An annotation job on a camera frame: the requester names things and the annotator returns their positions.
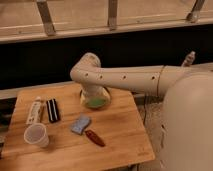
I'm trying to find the dark red oblong object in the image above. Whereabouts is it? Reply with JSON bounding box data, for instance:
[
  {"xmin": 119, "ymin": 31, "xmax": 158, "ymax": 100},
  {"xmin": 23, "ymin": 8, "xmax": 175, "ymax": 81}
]
[{"xmin": 85, "ymin": 130, "xmax": 105, "ymax": 147}]

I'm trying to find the right metal bracket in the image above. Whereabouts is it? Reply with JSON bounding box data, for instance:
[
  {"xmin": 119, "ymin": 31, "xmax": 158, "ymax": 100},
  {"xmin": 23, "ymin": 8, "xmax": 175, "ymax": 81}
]
[{"xmin": 186, "ymin": 0, "xmax": 205, "ymax": 23}]

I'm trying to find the small white figurine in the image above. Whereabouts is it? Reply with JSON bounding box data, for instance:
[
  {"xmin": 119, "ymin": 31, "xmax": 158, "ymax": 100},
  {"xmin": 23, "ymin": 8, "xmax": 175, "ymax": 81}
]
[{"xmin": 181, "ymin": 51, "xmax": 195, "ymax": 67}]

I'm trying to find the white tube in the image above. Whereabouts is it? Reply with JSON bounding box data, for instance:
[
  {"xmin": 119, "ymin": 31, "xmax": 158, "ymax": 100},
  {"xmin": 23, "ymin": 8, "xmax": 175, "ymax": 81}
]
[{"xmin": 26, "ymin": 97, "xmax": 44, "ymax": 125}]

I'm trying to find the left metal bracket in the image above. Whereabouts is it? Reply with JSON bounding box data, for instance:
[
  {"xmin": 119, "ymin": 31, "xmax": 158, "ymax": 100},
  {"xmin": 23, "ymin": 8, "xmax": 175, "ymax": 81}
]
[{"xmin": 36, "ymin": 0, "xmax": 56, "ymax": 36}]

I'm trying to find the blue sponge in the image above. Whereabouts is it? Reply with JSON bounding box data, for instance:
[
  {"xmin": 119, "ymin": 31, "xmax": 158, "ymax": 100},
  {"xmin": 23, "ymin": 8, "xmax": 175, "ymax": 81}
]
[{"xmin": 71, "ymin": 115, "xmax": 91, "ymax": 135}]

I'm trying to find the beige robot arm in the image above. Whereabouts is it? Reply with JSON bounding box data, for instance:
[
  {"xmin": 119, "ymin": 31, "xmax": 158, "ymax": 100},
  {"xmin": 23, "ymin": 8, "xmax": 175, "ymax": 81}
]
[{"xmin": 70, "ymin": 53, "xmax": 213, "ymax": 171}]

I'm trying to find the metal bracket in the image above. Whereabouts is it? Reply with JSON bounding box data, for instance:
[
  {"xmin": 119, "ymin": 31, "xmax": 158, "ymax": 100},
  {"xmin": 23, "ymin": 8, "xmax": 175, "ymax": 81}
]
[
  {"xmin": 36, "ymin": 0, "xmax": 56, "ymax": 36},
  {"xmin": 108, "ymin": 0, "xmax": 118, "ymax": 30},
  {"xmin": 186, "ymin": 0, "xmax": 205, "ymax": 23}
]

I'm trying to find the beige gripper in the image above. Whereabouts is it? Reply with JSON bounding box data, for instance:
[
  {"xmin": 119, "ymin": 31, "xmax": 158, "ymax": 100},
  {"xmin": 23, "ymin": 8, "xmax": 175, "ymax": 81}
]
[{"xmin": 80, "ymin": 85, "xmax": 111, "ymax": 109}]

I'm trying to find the black white striped eraser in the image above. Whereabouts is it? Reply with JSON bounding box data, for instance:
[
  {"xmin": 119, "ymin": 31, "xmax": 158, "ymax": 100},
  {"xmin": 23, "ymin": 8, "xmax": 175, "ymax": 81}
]
[{"xmin": 46, "ymin": 99, "xmax": 60, "ymax": 123}]

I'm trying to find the wooden board table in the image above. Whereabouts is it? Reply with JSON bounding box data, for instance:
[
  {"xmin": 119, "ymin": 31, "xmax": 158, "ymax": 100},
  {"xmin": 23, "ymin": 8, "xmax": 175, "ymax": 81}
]
[{"xmin": 0, "ymin": 83, "xmax": 155, "ymax": 171}]

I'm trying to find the middle metal bracket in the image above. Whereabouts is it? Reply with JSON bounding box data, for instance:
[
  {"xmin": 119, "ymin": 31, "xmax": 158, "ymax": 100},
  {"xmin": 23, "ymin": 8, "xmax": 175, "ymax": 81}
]
[{"xmin": 108, "ymin": 0, "xmax": 118, "ymax": 30}]

